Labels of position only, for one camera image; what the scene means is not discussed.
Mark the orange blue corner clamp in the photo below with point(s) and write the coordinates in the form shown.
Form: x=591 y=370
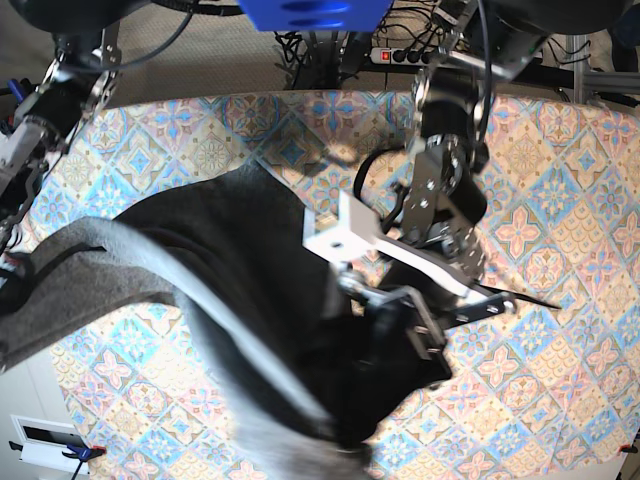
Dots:
x=80 y=455

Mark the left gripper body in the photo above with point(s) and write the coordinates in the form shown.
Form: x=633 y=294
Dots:
x=411 y=297

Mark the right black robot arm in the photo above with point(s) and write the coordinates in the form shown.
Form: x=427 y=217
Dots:
x=76 y=87

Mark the patterned colourful tablecloth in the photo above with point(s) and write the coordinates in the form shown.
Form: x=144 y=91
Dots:
x=540 y=392

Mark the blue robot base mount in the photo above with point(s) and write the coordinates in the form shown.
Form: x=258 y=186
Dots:
x=316 y=15

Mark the white wall outlet box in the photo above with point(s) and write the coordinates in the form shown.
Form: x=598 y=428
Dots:
x=43 y=443

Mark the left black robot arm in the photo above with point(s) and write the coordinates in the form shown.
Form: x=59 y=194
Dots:
x=452 y=96

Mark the grey t-shirt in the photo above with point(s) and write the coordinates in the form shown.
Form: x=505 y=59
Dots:
x=306 y=381

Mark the black power strip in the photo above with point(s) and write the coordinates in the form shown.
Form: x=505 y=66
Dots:
x=399 y=57

